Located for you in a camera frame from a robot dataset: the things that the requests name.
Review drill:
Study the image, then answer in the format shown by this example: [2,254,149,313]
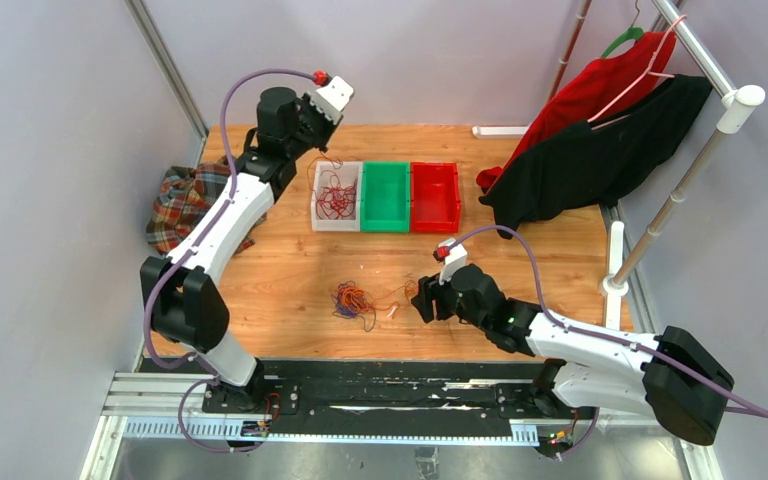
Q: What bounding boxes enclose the orange cable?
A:
[334,279,420,318]

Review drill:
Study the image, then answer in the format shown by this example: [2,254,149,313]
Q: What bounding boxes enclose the red cable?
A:
[307,156,359,221]

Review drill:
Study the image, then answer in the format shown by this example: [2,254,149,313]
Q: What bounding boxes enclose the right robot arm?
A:
[411,264,734,446]

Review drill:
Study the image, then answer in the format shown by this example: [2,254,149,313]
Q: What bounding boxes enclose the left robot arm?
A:
[140,77,355,413]

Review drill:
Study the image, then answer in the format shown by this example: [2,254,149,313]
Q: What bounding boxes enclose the white plastic bin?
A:
[309,160,363,232]

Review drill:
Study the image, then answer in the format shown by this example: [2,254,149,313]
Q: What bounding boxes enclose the green plastic bin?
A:
[360,162,411,233]

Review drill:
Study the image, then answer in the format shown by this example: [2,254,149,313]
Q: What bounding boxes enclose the red plastic bin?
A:
[410,162,461,233]

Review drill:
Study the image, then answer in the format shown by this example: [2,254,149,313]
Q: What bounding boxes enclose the plaid flannel shirt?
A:
[145,158,230,255]

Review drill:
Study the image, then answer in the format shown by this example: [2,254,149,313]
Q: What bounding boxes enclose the white plastic strip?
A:
[471,125,529,139]

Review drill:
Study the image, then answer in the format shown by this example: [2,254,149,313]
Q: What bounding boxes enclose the metal clothes rack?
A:
[599,0,766,301]

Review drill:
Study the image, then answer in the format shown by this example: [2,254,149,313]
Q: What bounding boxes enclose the black shirt on hanger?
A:
[479,75,712,229]

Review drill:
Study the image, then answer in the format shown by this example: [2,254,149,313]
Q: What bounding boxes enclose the red shirt on hanger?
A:
[509,32,676,160]

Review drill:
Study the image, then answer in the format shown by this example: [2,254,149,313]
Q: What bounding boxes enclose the green hanger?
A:
[600,0,645,59]

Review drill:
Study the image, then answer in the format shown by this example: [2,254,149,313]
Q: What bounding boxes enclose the pink hanger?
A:
[587,14,687,123]

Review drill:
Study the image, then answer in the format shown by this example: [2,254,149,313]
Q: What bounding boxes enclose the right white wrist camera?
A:
[432,238,468,285]

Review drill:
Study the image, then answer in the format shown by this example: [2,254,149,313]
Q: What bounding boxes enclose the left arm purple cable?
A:
[143,68,329,454]

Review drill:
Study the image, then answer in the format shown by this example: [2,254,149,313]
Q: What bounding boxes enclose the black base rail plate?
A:
[202,359,593,438]

